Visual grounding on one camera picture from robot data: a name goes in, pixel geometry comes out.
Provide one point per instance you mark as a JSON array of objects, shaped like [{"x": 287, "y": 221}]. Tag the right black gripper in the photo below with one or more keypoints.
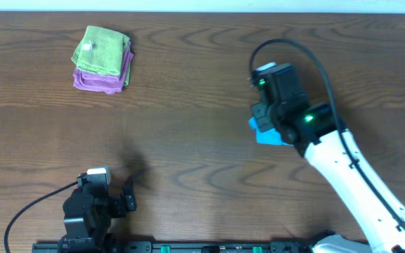
[{"x": 262, "y": 118}]

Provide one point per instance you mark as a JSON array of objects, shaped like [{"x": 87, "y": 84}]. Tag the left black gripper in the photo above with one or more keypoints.
[{"x": 119, "y": 204}]

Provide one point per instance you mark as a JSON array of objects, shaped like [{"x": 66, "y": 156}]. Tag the blue microfiber cloth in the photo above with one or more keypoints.
[{"x": 270, "y": 137}]

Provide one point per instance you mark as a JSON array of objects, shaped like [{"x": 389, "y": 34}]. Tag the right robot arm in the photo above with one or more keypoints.
[{"x": 322, "y": 139}]

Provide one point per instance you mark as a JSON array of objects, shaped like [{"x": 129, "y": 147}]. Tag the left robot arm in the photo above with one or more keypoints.
[{"x": 88, "y": 215}]

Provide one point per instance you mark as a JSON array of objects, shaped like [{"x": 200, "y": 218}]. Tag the purple folded cloth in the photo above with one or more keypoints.
[{"x": 108, "y": 84}]

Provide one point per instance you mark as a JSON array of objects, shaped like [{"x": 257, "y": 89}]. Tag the green folded cloth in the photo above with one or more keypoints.
[{"x": 100, "y": 51}]

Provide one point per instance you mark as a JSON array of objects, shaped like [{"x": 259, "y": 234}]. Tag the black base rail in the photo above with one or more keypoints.
[{"x": 199, "y": 247}]

